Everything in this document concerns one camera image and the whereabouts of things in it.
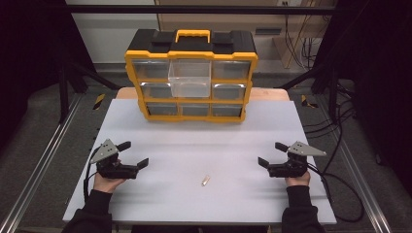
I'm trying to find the yellow black drawer organizer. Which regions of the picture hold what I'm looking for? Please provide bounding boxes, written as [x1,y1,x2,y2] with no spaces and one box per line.
[123,28,259,123]

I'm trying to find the hand-held gripper black cable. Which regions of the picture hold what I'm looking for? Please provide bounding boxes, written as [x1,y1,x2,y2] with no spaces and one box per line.
[83,145,102,204]
[306,162,365,224]

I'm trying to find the white foam mat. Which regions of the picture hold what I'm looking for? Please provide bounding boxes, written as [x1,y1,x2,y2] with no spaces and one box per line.
[62,98,338,226]

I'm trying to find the set of closed clear drawers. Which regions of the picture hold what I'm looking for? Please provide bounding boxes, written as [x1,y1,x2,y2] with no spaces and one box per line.
[130,59,253,117]

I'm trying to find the yellow black hazard tape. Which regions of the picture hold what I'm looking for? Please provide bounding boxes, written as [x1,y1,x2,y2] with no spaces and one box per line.
[300,94,319,109]
[92,93,107,111]

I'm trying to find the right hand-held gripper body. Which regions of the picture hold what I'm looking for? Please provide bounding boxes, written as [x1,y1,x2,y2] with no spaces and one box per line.
[267,141,327,179]

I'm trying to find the black floor cables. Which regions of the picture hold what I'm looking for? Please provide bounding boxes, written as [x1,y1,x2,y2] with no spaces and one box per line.
[303,81,359,174]

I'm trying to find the black horizontal frame bar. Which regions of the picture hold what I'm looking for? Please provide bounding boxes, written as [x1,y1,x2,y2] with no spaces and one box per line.
[63,4,338,16]

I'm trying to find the right hand-held gripper black cable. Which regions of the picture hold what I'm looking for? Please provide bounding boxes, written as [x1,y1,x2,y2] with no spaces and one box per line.
[306,162,365,224]

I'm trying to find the black curtain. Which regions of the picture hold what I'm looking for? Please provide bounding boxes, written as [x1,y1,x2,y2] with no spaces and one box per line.
[0,0,97,153]
[313,0,412,187]

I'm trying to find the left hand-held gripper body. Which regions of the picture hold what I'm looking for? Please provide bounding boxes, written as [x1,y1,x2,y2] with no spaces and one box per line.
[89,139,139,181]

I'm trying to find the left hand-held gripper black cable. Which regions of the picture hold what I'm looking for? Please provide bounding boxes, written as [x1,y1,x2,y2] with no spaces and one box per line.
[83,145,102,204]

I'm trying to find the wooden table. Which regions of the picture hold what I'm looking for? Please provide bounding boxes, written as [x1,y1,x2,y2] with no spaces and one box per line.
[115,86,291,102]

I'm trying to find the person's left hand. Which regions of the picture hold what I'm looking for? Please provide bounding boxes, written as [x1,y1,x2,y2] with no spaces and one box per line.
[93,172,127,194]

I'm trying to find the clear plastic drawer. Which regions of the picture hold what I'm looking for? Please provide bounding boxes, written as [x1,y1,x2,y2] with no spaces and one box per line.
[167,58,213,99]

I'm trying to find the aluminium frame rail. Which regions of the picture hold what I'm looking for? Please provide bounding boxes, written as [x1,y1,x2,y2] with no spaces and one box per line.
[314,96,394,233]
[0,93,84,233]

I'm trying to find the bundle of hanging black cables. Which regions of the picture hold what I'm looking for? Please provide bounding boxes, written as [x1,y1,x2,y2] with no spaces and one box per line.
[283,14,326,71]

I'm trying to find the white background panel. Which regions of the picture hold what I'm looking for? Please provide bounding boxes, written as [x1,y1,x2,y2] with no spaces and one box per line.
[65,0,160,64]

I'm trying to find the person's right hand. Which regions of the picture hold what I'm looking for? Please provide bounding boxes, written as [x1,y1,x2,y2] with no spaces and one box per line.
[284,171,312,188]

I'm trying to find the black metal stand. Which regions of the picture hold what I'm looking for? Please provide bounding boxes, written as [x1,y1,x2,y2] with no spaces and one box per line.
[57,45,121,124]
[277,62,341,124]

